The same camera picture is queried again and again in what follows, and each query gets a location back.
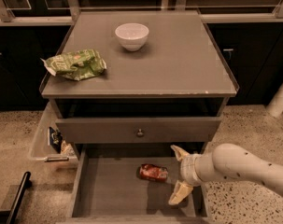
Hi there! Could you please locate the clear plastic storage bin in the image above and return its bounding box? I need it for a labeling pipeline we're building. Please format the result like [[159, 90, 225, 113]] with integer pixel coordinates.
[[28, 103, 78, 169]]

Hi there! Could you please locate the dark cabinet handle right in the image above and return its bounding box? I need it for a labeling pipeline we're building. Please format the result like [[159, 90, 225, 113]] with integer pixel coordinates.
[[223, 49, 234, 61]]

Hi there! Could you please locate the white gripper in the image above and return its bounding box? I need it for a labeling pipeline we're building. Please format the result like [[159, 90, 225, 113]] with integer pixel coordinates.
[[168, 145, 203, 205]]

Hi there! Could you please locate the white ceramic bowl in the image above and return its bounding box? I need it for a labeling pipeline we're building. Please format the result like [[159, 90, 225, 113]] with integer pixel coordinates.
[[115, 23, 149, 51]]

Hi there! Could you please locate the red coke can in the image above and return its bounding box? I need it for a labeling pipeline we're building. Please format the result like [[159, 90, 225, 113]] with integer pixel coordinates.
[[139, 163, 168, 182]]

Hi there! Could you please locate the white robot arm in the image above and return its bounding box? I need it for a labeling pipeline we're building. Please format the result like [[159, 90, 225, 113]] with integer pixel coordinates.
[[168, 143, 283, 205]]

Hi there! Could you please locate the open grey middle drawer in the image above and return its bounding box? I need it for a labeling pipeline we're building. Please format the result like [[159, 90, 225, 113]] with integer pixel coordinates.
[[66, 144, 215, 224]]

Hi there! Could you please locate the dark snack packet in bin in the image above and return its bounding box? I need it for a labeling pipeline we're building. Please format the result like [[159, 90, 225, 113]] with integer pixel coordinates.
[[48, 127, 63, 153]]

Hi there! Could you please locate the black bar on floor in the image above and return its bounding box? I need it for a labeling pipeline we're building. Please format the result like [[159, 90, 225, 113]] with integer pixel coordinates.
[[0, 171, 32, 224]]

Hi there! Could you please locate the green chip bag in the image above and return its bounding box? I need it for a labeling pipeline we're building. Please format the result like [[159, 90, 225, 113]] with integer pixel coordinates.
[[42, 49, 106, 81]]

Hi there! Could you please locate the grey drawer cabinet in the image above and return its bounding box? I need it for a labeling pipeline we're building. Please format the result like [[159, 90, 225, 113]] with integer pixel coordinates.
[[38, 10, 240, 224]]

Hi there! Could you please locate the round metal drawer knob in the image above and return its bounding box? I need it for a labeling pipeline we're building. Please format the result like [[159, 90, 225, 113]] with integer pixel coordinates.
[[136, 129, 144, 137]]

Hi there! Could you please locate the closed grey top drawer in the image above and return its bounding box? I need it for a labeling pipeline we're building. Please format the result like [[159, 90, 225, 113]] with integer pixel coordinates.
[[56, 117, 221, 144]]

